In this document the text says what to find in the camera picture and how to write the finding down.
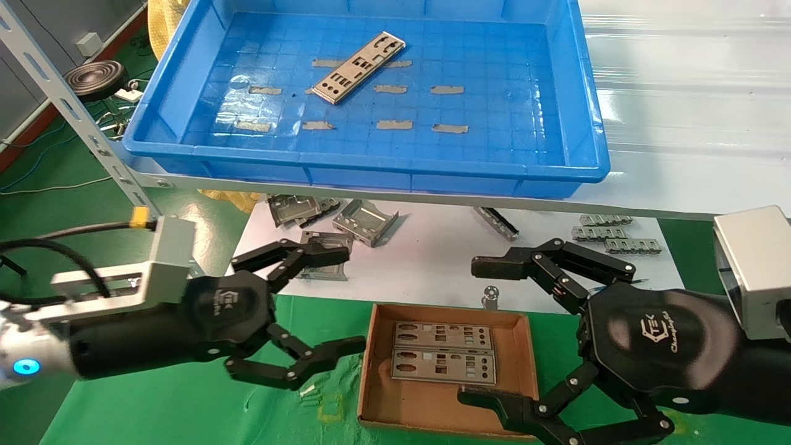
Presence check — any white sheet under parts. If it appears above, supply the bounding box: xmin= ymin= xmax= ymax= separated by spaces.
xmin=226 ymin=197 xmax=685 ymax=315

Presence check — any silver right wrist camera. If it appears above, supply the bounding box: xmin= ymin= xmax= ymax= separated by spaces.
xmin=712 ymin=206 xmax=791 ymax=342

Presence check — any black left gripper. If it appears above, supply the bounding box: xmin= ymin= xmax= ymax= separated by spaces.
xmin=65 ymin=240 xmax=366 ymax=391

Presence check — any shallow cardboard box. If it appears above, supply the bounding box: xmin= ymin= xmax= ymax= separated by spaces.
xmin=357 ymin=302 xmax=540 ymax=439

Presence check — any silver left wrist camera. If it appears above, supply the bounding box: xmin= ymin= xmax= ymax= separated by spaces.
xmin=51 ymin=215 xmax=197 ymax=310

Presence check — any black camera cable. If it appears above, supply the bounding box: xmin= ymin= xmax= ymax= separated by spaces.
xmin=0 ymin=207 xmax=155 ymax=307

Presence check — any blue plastic tray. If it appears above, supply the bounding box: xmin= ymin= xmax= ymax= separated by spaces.
xmin=122 ymin=0 xmax=611 ymax=200

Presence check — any long silver metal strip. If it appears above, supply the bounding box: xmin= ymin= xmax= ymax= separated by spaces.
xmin=473 ymin=206 xmax=520 ymax=242

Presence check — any short notched metal strip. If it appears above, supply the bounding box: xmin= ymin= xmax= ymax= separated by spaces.
xmin=604 ymin=238 xmax=664 ymax=255
xmin=571 ymin=226 xmax=625 ymax=242
xmin=579 ymin=214 xmax=634 ymax=227

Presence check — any silver metal IO shield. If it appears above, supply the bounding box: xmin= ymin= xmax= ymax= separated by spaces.
xmin=394 ymin=321 xmax=494 ymax=353
xmin=310 ymin=31 xmax=407 ymax=104
xmin=391 ymin=349 xmax=499 ymax=386

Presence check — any dark metal port bracket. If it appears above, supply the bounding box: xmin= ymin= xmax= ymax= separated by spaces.
xmin=295 ymin=197 xmax=342 ymax=229

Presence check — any green table cloth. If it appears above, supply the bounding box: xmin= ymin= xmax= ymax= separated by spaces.
xmin=38 ymin=284 xmax=791 ymax=445

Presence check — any silver sheet metal bracket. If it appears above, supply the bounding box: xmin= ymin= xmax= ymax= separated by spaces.
xmin=332 ymin=198 xmax=400 ymax=248
xmin=297 ymin=231 xmax=355 ymax=282
xmin=267 ymin=194 xmax=322 ymax=228

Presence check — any round black stool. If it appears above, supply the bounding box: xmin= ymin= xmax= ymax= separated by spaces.
xmin=64 ymin=60 xmax=129 ymax=103

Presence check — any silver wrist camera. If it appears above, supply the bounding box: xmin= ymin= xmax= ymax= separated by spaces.
xmin=712 ymin=206 xmax=791 ymax=342
xmin=51 ymin=215 xmax=197 ymax=310

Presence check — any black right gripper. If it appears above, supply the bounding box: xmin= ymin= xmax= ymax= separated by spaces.
xmin=457 ymin=238 xmax=791 ymax=445

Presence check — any grey perforated rack post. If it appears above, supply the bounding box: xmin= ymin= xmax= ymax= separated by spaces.
xmin=0 ymin=3 xmax=167 ymax=218

